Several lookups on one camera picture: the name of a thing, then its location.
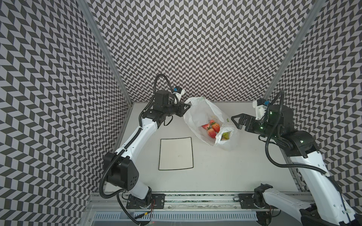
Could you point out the aluminium corner post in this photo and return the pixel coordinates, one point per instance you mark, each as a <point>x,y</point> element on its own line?
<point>84,7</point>
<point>302,33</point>

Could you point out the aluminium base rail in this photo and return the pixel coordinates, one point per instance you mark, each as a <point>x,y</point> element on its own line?
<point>186,208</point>

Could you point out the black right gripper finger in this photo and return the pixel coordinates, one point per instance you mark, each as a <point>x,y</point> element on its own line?
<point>242,119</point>
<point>242,124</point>

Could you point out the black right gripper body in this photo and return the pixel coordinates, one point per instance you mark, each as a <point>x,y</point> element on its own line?
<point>251,125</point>

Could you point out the white plastic bag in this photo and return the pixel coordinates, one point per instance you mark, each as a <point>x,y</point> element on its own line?
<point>200,113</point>

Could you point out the red fake strawberry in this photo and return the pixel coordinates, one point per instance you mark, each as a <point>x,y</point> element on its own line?
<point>211,133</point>
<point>206,126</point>
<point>216,127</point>

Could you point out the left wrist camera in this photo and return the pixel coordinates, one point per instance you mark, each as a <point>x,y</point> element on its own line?
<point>178,91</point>

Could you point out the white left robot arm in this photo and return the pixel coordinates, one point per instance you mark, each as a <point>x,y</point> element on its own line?
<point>120,173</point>

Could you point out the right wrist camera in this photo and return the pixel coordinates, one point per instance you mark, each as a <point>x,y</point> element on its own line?
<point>260,108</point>

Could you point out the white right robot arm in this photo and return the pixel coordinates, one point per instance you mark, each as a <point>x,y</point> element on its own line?
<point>286,147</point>

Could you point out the aluminium left corner post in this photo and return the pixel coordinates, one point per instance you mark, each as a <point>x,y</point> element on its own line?
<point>84,7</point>

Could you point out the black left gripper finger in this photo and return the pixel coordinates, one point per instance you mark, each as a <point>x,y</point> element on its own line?
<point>183,105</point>
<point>181,111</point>

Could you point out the aluminium right corner post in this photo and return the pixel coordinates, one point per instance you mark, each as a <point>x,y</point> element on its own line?
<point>302,33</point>

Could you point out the white mat with black border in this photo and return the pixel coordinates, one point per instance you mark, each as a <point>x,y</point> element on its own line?
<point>176,154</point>

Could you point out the green fake pear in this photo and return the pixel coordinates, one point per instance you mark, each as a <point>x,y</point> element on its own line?
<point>226,136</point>

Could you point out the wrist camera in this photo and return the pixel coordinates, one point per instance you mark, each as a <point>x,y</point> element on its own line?
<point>178,91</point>
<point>260,108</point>

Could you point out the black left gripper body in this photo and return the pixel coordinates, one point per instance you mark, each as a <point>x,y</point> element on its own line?
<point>171,108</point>

